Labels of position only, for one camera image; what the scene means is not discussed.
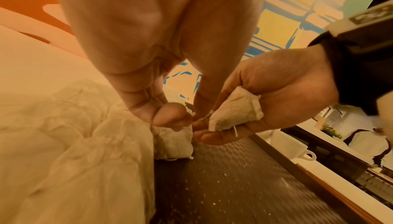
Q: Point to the dark brown tray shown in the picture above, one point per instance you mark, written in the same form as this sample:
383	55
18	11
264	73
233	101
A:
245	189

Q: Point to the black right wristband with markers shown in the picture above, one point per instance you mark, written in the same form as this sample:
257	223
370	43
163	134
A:
362	58

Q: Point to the row of tea bags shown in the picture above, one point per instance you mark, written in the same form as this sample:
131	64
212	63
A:
73	160

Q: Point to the small white cup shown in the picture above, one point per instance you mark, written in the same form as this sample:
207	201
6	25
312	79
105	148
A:
288	145

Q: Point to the white tea bag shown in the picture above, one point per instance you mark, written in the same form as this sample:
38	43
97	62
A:
236	111

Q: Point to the person's left hand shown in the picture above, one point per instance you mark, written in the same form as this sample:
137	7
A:
153	24

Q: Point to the person's right hand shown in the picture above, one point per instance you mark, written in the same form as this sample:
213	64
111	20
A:
288	87

